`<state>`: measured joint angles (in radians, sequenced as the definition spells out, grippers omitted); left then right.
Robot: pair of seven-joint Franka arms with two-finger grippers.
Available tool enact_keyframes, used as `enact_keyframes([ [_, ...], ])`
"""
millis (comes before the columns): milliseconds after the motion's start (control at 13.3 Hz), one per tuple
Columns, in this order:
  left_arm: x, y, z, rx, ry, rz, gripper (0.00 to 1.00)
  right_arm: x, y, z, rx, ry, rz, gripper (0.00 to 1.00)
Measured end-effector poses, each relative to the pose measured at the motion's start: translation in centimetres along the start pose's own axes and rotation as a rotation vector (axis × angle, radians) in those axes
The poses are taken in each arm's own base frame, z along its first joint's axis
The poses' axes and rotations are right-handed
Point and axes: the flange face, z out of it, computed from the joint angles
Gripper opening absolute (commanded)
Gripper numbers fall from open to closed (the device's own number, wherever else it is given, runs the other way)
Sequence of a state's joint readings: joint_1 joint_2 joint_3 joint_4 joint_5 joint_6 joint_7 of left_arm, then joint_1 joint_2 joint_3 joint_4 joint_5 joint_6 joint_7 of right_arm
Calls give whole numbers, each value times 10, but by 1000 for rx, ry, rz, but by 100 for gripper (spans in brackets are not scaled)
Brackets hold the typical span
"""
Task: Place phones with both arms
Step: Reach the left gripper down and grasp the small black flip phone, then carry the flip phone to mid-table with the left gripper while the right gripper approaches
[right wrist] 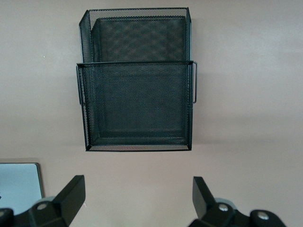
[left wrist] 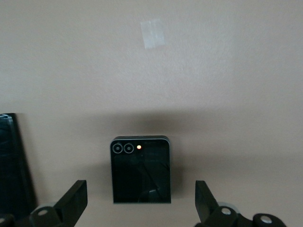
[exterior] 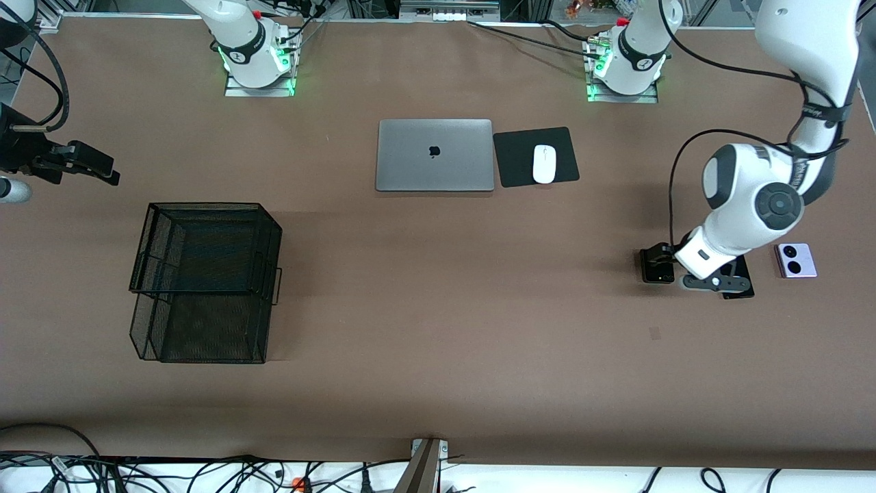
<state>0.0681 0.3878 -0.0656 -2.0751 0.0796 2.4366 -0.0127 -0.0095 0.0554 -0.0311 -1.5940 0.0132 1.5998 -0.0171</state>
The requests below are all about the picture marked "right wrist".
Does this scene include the black mesh two-tier tray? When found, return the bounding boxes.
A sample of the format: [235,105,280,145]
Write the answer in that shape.
[76,7,199,152]

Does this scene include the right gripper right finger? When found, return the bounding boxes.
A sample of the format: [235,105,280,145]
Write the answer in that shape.
[189,176,287,227]

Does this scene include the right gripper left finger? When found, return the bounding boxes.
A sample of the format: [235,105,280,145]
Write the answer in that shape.
[0,175,86,227]

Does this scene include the silver closed laptop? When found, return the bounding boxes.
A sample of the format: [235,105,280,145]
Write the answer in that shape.
[0,162,45,209]

